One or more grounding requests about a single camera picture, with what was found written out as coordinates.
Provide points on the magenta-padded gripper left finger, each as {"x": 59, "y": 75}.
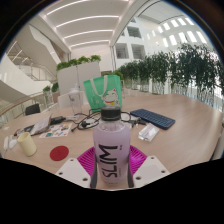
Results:
{"x": 72, "y": 172}

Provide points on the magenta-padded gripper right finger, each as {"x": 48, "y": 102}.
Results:
{"x": 150, "y": 170}

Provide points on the flat round red coaster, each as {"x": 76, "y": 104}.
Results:
{"x": 59, "y": 153}

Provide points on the clear plastic case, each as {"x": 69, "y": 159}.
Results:
{"x": 148, "y": 132}

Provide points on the dark blue keyboard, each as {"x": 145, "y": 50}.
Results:
{"x": 152, "y": 118}

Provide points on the cream paper cup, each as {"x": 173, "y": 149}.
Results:
{"x": 27, "y": 145}

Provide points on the black power adapter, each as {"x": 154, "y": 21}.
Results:
{"x": 57, "y": 120}

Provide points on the open booklet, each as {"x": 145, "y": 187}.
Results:
{"x": 39, "y": 126}

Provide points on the clear plastic jug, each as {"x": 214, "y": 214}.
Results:
{"x": 76, "y": 100}

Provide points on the black chair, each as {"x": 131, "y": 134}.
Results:
{"x": 32, "y": 109}

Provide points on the green tote bag with cat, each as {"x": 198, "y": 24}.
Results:
{"x": 100, "y": 91}

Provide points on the white planter partition with plants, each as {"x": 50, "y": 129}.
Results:
{"x": 78, "y": 75}

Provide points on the row of potted trees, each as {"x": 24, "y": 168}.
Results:
{"x": 186, "y": 70}

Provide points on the ceiling light strips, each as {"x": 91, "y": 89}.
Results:
{"x": 86, "y": 25}

